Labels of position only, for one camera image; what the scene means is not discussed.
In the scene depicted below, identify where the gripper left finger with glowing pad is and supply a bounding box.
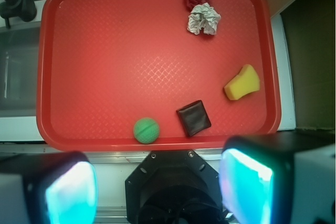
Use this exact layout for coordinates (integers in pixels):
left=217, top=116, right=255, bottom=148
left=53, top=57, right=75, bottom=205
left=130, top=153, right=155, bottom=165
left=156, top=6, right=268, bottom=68
left=1, top=152, right=98, bottom=223

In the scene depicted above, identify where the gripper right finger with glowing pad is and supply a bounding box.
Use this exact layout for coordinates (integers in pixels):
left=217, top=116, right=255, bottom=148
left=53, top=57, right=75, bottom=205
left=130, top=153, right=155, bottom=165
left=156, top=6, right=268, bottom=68
left=219, top=130, right=335, bottom=223

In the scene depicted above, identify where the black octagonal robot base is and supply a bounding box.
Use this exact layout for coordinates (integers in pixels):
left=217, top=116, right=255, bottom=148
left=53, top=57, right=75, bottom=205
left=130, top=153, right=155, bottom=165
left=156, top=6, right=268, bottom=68
left=125, top=150, right=228, bottom=223

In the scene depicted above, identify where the black square box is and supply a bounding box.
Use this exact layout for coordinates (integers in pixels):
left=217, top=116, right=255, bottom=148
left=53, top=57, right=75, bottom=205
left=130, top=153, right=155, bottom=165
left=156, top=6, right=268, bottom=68
left=176, top=100, right=212, bottom=137

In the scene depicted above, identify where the yellow sponge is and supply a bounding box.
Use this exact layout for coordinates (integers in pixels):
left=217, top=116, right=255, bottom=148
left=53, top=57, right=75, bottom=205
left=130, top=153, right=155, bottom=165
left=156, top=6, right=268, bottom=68
left=224, top=64, right=260, bottom=101

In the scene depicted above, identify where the green ball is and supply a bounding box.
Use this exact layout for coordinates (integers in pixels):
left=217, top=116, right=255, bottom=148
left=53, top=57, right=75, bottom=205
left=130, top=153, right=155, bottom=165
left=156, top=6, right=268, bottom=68
left=133, top=118, right=160, bottom=144

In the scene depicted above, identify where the red plastic tray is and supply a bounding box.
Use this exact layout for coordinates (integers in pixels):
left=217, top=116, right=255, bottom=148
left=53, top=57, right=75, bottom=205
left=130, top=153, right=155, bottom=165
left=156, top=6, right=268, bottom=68
left=36, top=0, right=281, bottom=151

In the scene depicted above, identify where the white crumpled cloth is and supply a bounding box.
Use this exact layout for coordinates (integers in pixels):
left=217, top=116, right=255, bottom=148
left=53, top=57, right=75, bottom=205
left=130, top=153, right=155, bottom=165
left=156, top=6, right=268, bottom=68
left=187, top=3, right=222, bottom=36

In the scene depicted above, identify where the black clamp mount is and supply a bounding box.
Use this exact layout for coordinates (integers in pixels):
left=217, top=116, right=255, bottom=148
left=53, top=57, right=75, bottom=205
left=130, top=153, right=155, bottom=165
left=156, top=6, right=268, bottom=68
left=1, top=0, right=37, bottom=29

